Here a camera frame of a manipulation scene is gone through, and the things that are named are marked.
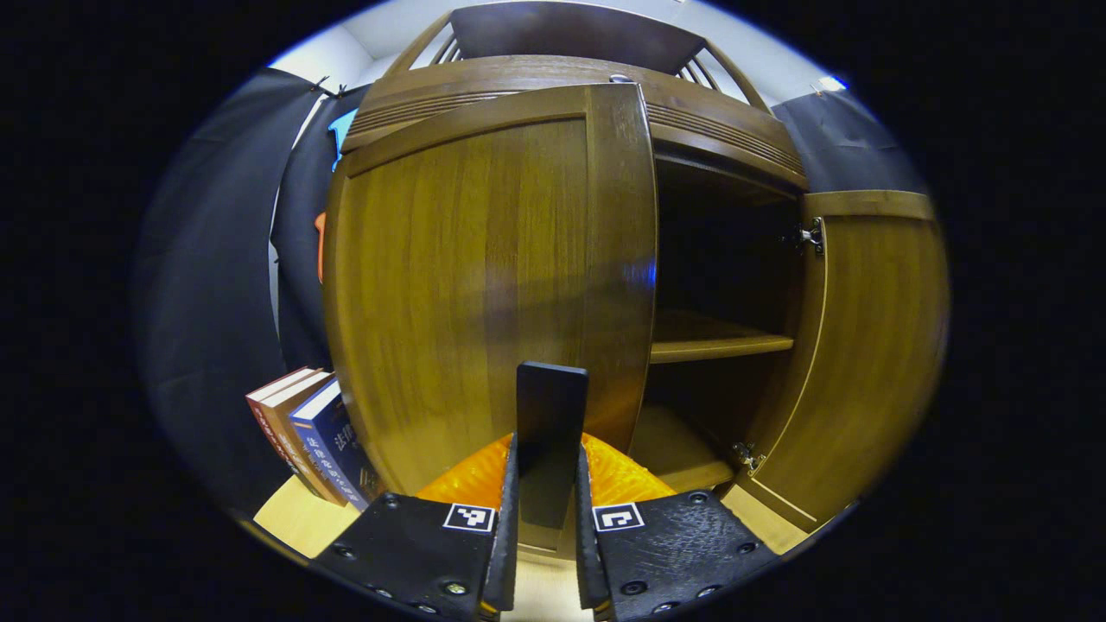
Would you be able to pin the wooden inner cabinet shelf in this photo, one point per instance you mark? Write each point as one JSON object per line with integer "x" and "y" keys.
{"x": 708, "y": 341}

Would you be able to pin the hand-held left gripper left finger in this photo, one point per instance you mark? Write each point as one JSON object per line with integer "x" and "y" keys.
{"x": 508, "y": 544}

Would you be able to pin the metal door hinge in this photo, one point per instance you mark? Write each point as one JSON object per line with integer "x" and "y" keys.
{"x": 747, "y": 456}
{"x": 810, "y": 235}

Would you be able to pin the wooden cabinet drawer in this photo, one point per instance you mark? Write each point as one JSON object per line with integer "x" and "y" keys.
{"x": 708, "y": 121}

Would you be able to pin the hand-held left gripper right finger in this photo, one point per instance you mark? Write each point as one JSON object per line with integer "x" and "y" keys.
{"x": 586, "y": 553}

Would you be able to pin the black backdrop cloth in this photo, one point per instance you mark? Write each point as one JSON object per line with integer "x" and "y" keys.
{"x": 298, "y": 216}
{"x": 207, "y": 285}

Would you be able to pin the wooden double-door shoe cabinet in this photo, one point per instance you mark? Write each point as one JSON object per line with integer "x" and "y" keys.
{"x": 726, "y": 138}

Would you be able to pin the blue book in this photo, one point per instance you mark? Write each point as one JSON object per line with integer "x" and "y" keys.
{"x": 333, "y": 449}

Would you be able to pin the wooden cabinet door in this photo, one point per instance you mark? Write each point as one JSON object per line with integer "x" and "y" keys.
{"x": 449, "y": 285}
{"x": 873, "y": 345}

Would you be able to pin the small ceiling light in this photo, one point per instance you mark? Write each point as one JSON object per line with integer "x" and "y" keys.
{"x": 831, "y": 83}

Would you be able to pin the red brown book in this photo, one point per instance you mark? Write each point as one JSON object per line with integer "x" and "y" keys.
{"x": 276, "y": 423}

